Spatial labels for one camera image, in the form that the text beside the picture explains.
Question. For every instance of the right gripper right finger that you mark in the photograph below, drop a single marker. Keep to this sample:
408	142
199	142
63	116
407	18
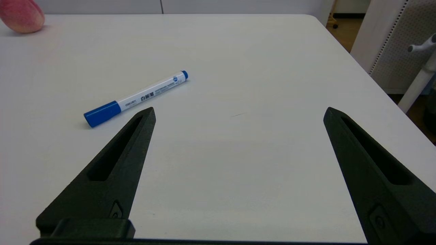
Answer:
378	190

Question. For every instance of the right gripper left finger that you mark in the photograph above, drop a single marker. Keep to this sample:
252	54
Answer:
102	197

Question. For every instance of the blue capped whiteboard marker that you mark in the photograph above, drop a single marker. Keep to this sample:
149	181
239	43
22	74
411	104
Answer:
103	114

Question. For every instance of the white side table leg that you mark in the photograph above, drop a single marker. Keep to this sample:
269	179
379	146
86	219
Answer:
417	85

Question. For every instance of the white pegboard panel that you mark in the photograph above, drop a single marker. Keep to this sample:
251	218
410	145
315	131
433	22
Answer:
391	51

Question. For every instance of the red apple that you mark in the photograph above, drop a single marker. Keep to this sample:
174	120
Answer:
21	16

